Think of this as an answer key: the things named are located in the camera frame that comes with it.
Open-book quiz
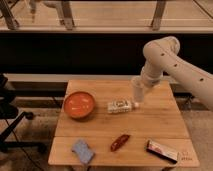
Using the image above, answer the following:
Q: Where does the black office chair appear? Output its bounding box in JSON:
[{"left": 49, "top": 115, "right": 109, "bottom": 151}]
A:
[{"left": 0, "top": 73, "right": 46, "bottom": 153}]

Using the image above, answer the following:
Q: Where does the red white snack box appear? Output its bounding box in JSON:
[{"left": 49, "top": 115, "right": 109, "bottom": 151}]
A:
[{"left": 146, "top": 140, "right": 179, "bottom": 164}]

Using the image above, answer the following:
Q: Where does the blue folded cloth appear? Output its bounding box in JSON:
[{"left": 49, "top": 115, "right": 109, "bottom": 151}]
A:
[{"left": 72, "top": 139, "right": 95, "bottom": 165}]

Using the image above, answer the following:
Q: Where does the dark red chili pepper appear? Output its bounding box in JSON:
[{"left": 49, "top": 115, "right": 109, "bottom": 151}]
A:
[{"left": 110, "top": 134, "right": 130, "bottom": 152}]

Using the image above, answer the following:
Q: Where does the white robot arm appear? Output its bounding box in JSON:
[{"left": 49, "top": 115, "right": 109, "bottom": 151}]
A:
[{"left": 141, "top": 36, "right": 213, "bottom": 111}]

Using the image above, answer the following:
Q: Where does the orange ceramic bowl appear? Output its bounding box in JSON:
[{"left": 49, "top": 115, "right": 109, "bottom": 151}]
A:
[{"left": 63, "top": 91, "right": 95, "bottom": 119}]

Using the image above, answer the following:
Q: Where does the wooden table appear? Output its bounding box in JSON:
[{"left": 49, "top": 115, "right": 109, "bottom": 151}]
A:
[{"left": 49, "top": 80, "right": 199, "bottom": 167}]

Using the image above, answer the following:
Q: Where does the white plastic bottle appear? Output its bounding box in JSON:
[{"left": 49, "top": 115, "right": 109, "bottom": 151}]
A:
[{"left": 107, "top": 100, "right": 139, "bottom": 114}]

